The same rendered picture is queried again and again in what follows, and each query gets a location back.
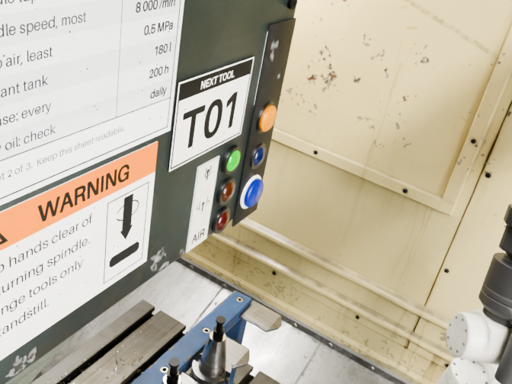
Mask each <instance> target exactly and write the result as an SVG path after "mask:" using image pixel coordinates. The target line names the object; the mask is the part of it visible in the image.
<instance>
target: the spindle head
mask: <svg viewBox="0 0 512 384"><path fill-rule="evenodd" d="M296 4H297V0H184V11H183V19H182V26H181V39H180V46H179V54H178V67H177V75H176V82H175V90H174V103H175V96H176V89H177V82H179V81H182V80H185V79H187V78H191V77H194V76H195V75H199V74H202V73H204V72H208V71H211V70H214V69H217V68H219V67H222V66H226V65H228V64H231V63H234V62H237V61H239V60H242V59H246V58H248V57H251V56H254V63H253V68H252V73H251V81H250V85H249V89H248V97H247V102H246V107H245V115H244V120H243V124H242V131H241V134H240V135H239V136H236V137H235V138H233V139H230V140H229V141H227V142H225V143H223V144H222V145H220V146H217V147H216V148H214V149H212V150H210V151H208V152H206V153H204V154H202V155H200V156H199V157H197V158H195V159H193V160H191V161H189V162H187V163H185V164H184V165H182V166H180V167H178V168H176V169H174V170H172V171H170V172H169V171H168V159H169V152H170V145H171V131H172V124H173V117H174V103H173V110H172V118H171V130H170V131H168V132H166V133H163V134H161V135H159V136H156V137H154V138H152V139H150V140H147V141H145V142H143V143H140V144H139V145H137V146H134V147H132V148H130V149H127V150H125V151H123V152H120V153H118V154H116V155H113V156H111V157H109V158H106V159H105V160H102V161H100V162H98V163H95V164H93V165H91V166H88V167H87V168H84V169H82V170H80V171H77V172H75V173H73V174H70V175H68V176H66V177H64V178H61V179H59V180H58V181H54V182H53V183H51V184H48V185H46V186H43V187H41V188H39V189H36V190H34V191H32V192H30V193H28V194H25V195H23V196H21V197H18V198H16V199H14V200H11V201H9V202H7V203H4V204H2V205H1V206H0V212H1V211H2V210H6V209H7V208H9V207H11V206H14V205H16V204H18V203H21V202H23V201H25V200H27V199H30V198H31V197H34V196H36V195H38V194H41V193H43V192H45V191H47V190H49V189H52V188H54V187H56V186H58V185H60V184H63V183H65V182H67V181H70V180H72V179H73V178H76V177H78V176H80V175H82V174H85V173H87V172H89V171H92V170H94V169H96V168H99V167H101V166H102V165H105V164H107V163H109V162H112V161H114V160H116V159H118V158H120V157H123V156H125V155H127V154H129V153H131V152H134V151H136V150H138V149H141V148H142V147H144V146H147V145H149V144H151V143H153V142H156V141H158V150H157V159H156V166H155V181H154V190H153V198H152V212H151V220H150V229H149V243H148V251H147V260H146V262H144V263H143V264H141V265H139V266H138V267H137V268H136V269H134V270H132V271H131V272H129V273H128V274H127V275H125V276H124V277H122V278H121V279H119V280H118V281H117V282H115V283H113V284H112V285H110V286H109V287H108V288H106V289H105V290H103V291H102V292H100V293H99V294H97V295H96V296H94V297H93V298H91V299H90V300H88V301H87V302H86V303H84V304H83V305H81V306H79V307H78V308H77V309H75V310H74V311H72V312H70V313H69V314H68V315H67V316H65V317H64V318H62V319H60V320H59V321H58V322H56V323H55V324H53V325H52V326H50V327H49V328H48V329H46V330H45V331H43V332H41V333H40V334H38V335H37V336H36V337H35V338H33V339H31V340H30V341H28V342H27V343H26V344H24V345H22V346H21V347H19V348H18V349H17V350H15V351H14V352H12V353H11V354H9V355H8V356H6V357H5V358H3V359H2V360H0V384H5V383H7V382H8V381H10V380H11V379H13V378H14V377H15V376H16V375H18V374H19V373H21V372H22V371H24V370H25V369H27V368H28V367H29V366H30V365H32V364H33V363H35V362H36V361H38V360H39V359H40V358H41V357H43V356H44V355H46V354H47V353H49V352H50V351H51V350H52V349H54V348H55V347H57V346H58V345H60V344H61V343H62V342H63V341H65V340H66V339H68V338H69V337H71V336H72V335H74V333H76V332H77V331H79V330H80V329H82V328H83V327H85V326H86V325H87V324H88V323H90V322H92V321H93V320H94V319H96V318H97V317H98V316H99V315H101V314H102V313H104V312H105V311H107V310H108V309H109V308H110V307H112V306H114V305H115V304H116V303H118V302H119V301H120V300H122V299H123V298H124V297H126V296H128V295H129V294H130V293H131V292H132V291H134V290H136V289H137V288H138V287H140V286H142V285H143V284H144V283H145V282H146V281H148V280H150V279H151V278H152V277H154V276H155V275H156V274H158V273H159V272H160V271H162V270H164V269H165V268H166V267H167V266H169V265H170V264H172V263H173V262H174V261H176V260H177V259H178V258H180V257H181V256H183V255H184V254H186V252H185V251H186V246H187V236H188V230H189V225H190V214H191V208H192V203H193V197H194V186H195V180H196V175H197V167H199V166H200V165H202V164H204V163H206V162H208V161H209V160H211V159H213V158H215V157H216V156H218V155H219V156H220V157H219V166H218V171H217V176H216V185H215V190H214V195H213V204H212V209H211V214H210V223H209V228H208V233H207V238H208V237H209V236H211V235H212V234H213V233H214V232H213V231H212V223H213V219H214V217H215V215H216V214H217V212H218V211H219V210H220V209H221V208H223V207H224V206H227V207H228V208H229V209H230V211H231V216H230V220H229V222H230V221H231V220H233V216H234V212H235V204H236V200H237V196H238V188H239V183H240V179H241V175H242V167H243V162H244V158H245V150H246V146H247V141H248V134H249V130H250V125H251V118H252V114H253V109H254V100H255V95H256V91H257V86H258V79H259V75H260V70H261V63H262V58H263V54H264V46H265V42H266V37H267V32H268V27H269V25H270V24H275V23H278V22H281V21H286V20H289V19H292V18H294V14H295V10H296ZM232 146H240V148H241V150H242V157H241V160H240V162H239V164H238V167H237V168H236V169H235V170H234V171H233V172H232V173H231V174H224V173H223V172H222V160H223V158H224V156H225V154H226V152H227V151H228V150H229V149H230V148H231V147H232ZM228 177H233V178H234V179H235V181H236V187H235V192H234V194H233V196H232V198H231V199H230V201H229V202H228V203H226V204H224V205H220V204H218V203H217V200H216V195H217V192H218V189H219V187H220V185H221V183H222V182H223V181H224V180H225V179H226V178H228Z"/></svg>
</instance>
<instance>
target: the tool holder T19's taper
mask: <svg viewBox="0 0 512 384"><path fill-rule="evenodd" d="M198 368H199V371H200V372H201V373H202V374H203V375H204V376H208V377H212V378H214V377H218V376H221V375H222V374H223V373H224V372H225V371H226V334H225V333H224V335H223V339H222V340H215V339H214V338H213V331H211V332H210V336H209V337H208V340H207V342H206V345H205V348H204V349H203V353H202V355H201V357H200V360H199V363H198Z"/></svg>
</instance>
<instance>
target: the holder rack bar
mask: <svg viewBox="0 0 512 384"><path fill-rule="evenodd" d="M249 305H251V298H249V297H247V296H246V295H244V294H242V293H240V292H239V291H237V290H234V291H233V292H232V293H231V294H230V295H229V296H227V297H226V298H225V299H224V300H223V301H222V302H221V303H220V304H219V305H218V306H217V307H216V308H215V309H213V310H212V311H211V312H210V313H209V314H208V315H206V316H205V317H204V318H203V319H202V320H201V321H200V322H198V323H197V324H196V325H195V326H194V327H193V328H192V329H191V330H189V332H188V333H186V335H185V336H183V337H182V338H181V339H180V340H179V341H178V342H176V343H175V344H174V345H173V346H172V347H171V348H170V349H168V350H167V351H166V352H165V353H164V354H163V355H162V356H160V357H159V358H158V359H157V360H156V361H155V362H154V363H153V364H152V365H151V366H150V367H149V368H148V369H146V370H145V371H144V372H143V373H142V374H141V375H140V376H138V377H137V378H136V379H135V380H134V381H133V382H132V383H130V384H162V380H163V378H164V376H165V375H166V374H167V371H168V370H169V369H170V366H169V360H170V359H171V358H174V357H175V358H178V359H179V360H180V366H179V367H178V370H179V372H180V371H184V372H187V371H188V370H189V369H190V368H191V367H192V363H193V361H194V360H196V361H198V360H199V359H200V358H199V357H200V354H201V353H203V349H204V348H205V345H206V342H207V340H208V337H209V336H210V332H211V331H213V329H214V327H215V326H216V324H217V323H216V317H218V316H223V317H225V318H226V323H225V324H224V325H223V327H224V329H225V331H224V333H226V332H227V331H228V330H229V329H230V328H232V327H233V326H234V325H235V324H236V323H237V322H238V321H239V320H240V319H241V318H240V317H239V315H240V314H241V313H242V312H243V311H244V310H245V309H246V308H247V307H248V306H249Z"/></svg>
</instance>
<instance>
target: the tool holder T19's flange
mask: <svg viewBox="0 0 512 384"><path fill-rule="evenodd" d="M198 363H199V361H198V362H197V361H196V360H194V361H193V363H192V368H191V373H190V376H192V377H193V378H195V380H196V381H198V382H199V383H201V384H224V382H226V383H228V384H229V378H230V375H231V371H232V366H231V363H230V362H229V360H228V359H227V358H226V371H225V372H224V373H223V374H222V375H221V376H218V377H214V378H212V377H208V376H204V375H203V374H202V373H201V372H200V371H199V368H198Z"/></svg>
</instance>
